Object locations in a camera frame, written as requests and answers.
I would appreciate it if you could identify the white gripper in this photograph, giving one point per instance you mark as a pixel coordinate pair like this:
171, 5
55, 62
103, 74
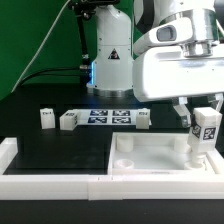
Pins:
165, 73

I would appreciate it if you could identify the white square tabletop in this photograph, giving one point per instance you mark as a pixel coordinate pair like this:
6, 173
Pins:
148, 153

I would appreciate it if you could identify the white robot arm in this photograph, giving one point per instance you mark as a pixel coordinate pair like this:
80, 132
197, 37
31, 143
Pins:
189, 25

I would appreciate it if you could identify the white sheet with tags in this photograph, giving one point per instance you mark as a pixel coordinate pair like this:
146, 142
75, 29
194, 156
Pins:
107, 116

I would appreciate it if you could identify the white U-shaped fence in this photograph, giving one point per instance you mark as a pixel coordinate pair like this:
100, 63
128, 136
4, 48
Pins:
200, 184

